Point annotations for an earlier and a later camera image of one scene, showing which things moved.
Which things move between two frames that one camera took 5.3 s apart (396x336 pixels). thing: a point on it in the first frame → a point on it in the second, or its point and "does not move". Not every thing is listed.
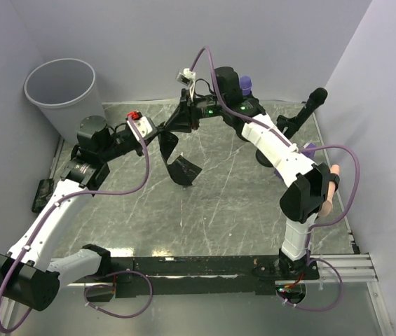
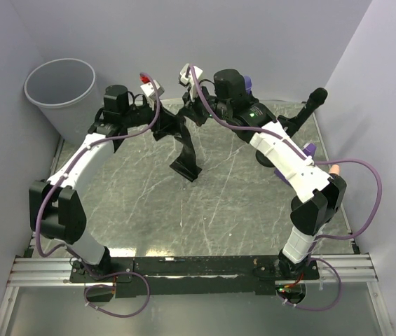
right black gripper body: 207,107 does not move
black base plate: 198,275 does not move
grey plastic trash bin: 65,91 does not move
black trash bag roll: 182,171 → 166,122
